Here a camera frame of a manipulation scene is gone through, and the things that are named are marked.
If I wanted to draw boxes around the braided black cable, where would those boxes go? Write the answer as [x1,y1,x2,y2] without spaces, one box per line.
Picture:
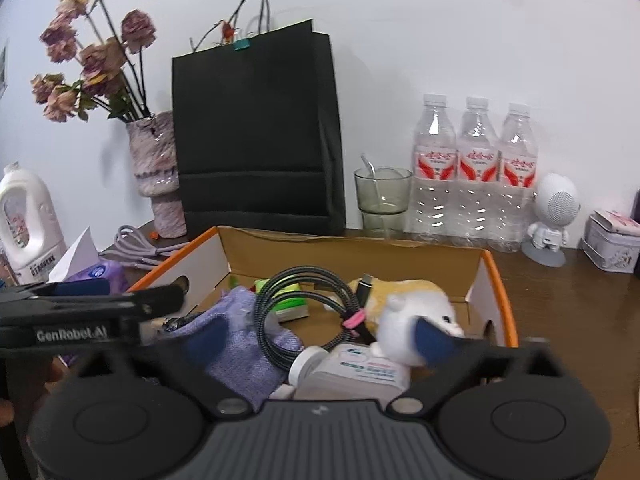
[252,264,377,373]

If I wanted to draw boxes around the black paper bag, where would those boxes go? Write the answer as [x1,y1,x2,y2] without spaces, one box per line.
[171,0,346,238]

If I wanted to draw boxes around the white robot figurine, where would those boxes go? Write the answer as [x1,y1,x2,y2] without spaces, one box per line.
[521,174,580,268]

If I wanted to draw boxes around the clear cotton swab container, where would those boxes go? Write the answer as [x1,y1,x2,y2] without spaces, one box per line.
[288,344,411,408]

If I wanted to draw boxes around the middle water bottle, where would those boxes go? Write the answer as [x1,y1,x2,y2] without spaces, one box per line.
[451,96,499,246]

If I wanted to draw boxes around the purple flower vase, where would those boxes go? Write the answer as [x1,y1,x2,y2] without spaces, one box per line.
[126,112,186,238]

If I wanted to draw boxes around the purple tissue pack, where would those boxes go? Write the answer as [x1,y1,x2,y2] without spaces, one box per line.
[49,228,129,295]

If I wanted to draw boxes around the white detergent jug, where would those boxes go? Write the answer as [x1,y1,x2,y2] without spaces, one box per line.
[1,162,66,285]

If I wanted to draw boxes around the person left hand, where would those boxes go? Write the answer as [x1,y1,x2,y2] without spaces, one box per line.
[1,356,65,428]

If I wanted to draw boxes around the right water bottle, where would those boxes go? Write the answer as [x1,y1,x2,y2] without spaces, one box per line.
[489,103,538,252]

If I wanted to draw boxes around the purple knitted cloth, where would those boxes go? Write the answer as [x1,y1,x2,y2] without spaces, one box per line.
[158,286,286,408]

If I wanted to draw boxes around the left water bottle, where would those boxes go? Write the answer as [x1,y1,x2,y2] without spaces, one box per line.
[409,93,458,242]

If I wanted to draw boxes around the red cardboard box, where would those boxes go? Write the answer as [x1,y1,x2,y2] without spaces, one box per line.
[131,226,518,347]

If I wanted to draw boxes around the white yellow plush toy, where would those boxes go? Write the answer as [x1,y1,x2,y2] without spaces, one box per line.
[363,278,465,367]

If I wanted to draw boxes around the water bottle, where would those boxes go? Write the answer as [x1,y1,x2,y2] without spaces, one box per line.
[451,96,499,246]
[409,93,458,242]
[489,103,538,252]

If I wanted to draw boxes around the green tissue packet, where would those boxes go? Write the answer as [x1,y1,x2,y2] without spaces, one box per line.
[252,279,309,323]

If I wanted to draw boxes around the grey glass cup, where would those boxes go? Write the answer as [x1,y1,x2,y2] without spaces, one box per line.
[354,154,413,238]

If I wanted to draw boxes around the white square charger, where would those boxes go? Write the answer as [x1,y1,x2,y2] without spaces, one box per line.
[269,384,296,400]

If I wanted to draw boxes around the lilac coiled cable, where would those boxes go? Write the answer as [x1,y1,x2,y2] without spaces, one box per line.
[102,224,194,271]

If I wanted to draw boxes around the dried pink flowers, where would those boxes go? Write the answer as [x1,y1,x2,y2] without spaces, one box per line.
[30,0,156,124]

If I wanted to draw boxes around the small tin box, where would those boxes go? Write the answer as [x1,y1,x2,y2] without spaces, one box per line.
[580,209,640,274]

